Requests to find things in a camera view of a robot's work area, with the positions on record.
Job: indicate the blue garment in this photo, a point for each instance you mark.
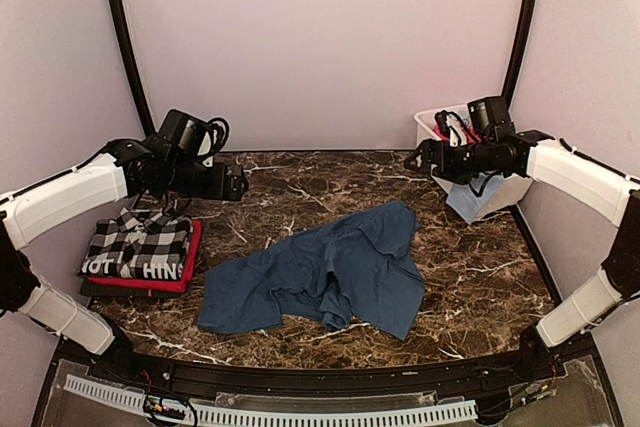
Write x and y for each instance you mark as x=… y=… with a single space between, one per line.
x=358 y=266

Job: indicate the light blue cloth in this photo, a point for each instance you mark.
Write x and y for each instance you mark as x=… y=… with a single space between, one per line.
x=476 y=200

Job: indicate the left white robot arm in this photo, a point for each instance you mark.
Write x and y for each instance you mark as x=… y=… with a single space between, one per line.
x=123 y=168

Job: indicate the folded red t-shirt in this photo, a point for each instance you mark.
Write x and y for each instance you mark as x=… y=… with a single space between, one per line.
x=179 y=286

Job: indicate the pink garment in bin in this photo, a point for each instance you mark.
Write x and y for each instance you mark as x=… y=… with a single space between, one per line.
x=456 y=133

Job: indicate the white slotted cable duct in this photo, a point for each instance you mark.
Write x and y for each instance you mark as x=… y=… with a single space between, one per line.
x=133 y=401

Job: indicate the left black frame post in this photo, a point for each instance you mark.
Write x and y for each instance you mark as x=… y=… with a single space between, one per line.
x=130 y=65

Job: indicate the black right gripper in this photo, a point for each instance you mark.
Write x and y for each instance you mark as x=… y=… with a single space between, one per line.
x=443 y=168

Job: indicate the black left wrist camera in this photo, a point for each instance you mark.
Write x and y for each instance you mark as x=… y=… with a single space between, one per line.
x=193 y=137

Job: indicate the right black frame post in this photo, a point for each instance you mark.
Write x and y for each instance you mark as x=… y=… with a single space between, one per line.
x=516 y=59

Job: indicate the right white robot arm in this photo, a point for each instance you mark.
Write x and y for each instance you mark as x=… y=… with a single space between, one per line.
x=585 y=215

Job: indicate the white plastic laundry bin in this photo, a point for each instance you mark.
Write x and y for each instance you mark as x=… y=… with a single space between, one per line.
x=515 y=187

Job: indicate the black white plaid shirt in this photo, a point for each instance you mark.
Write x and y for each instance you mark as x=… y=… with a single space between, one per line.
x=139 y=244

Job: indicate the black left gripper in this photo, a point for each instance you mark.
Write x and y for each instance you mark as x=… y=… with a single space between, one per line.
x=218 y=189

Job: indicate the black front rail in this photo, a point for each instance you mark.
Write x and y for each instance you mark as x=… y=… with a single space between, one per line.
x=482 y=377

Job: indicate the black frame post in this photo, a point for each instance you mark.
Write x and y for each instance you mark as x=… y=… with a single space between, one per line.
x=130 y=65
x=516 y=59

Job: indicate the folded black garment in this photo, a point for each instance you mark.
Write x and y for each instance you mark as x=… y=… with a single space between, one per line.
x=91 y=289

